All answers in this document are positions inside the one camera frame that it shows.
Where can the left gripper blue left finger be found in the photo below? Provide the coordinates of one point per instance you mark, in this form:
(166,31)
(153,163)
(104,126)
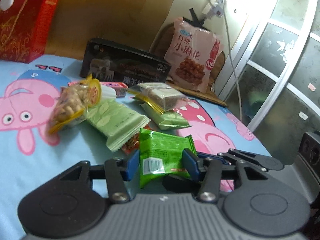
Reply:
(117,171)

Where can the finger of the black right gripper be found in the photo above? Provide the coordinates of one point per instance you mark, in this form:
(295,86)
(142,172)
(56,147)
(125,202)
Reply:
(262,162)

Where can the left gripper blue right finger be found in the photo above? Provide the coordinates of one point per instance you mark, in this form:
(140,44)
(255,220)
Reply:
(208,171)

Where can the red spicy snack packet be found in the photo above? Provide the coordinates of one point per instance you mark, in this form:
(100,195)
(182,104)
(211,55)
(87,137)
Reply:
(132,144)

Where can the bright green snack packet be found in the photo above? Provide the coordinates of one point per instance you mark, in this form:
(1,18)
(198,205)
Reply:
(161,154)

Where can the pale green leaf-print packet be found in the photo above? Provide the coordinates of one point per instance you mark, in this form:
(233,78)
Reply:
(116,121)

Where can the pale green snack packet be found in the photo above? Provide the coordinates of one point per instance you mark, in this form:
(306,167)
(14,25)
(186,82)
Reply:
(167,121)

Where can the yellow peanut snack bag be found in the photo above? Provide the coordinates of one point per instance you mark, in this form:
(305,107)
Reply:
(73,104)

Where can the pink long candy box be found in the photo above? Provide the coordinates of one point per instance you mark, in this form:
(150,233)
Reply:
(119,87)

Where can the clear brown cake packet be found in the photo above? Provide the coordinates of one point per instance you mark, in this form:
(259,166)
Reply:
(159,96)

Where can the black speaker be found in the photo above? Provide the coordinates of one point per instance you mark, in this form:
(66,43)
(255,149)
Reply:
(309,149)

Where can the sliding glass door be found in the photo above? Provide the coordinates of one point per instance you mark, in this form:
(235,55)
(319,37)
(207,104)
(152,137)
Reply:
(270,79)

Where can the Peppa Pig bed sheet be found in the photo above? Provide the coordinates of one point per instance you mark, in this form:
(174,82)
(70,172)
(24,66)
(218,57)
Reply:
(29,161)

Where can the black cardboard box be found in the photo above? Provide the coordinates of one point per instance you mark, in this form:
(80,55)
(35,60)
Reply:
(110,61)

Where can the pink twisted-dough snack bag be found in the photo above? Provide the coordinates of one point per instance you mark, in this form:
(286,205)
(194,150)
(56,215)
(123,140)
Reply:
(192,54)

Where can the brown wooden chair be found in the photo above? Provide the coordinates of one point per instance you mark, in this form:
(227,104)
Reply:
(160,47)

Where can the white power strip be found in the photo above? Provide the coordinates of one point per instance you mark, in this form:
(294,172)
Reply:
(214,9)

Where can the red gift box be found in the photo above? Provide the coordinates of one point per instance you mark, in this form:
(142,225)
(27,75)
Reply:
(24,29)

